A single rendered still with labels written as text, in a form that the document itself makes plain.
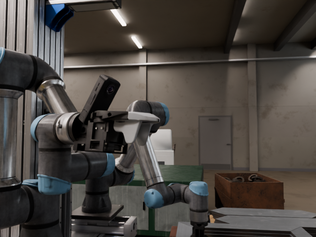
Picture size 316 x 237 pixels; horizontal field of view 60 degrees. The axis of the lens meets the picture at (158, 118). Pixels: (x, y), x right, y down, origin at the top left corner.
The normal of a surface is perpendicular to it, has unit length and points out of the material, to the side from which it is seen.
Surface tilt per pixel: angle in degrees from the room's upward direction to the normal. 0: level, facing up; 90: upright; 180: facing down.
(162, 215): 90
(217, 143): 90
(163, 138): 71
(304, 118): 90
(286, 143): 90
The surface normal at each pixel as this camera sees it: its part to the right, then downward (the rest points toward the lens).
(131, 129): -0.53, -0.18
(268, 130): -0.16, -0.06
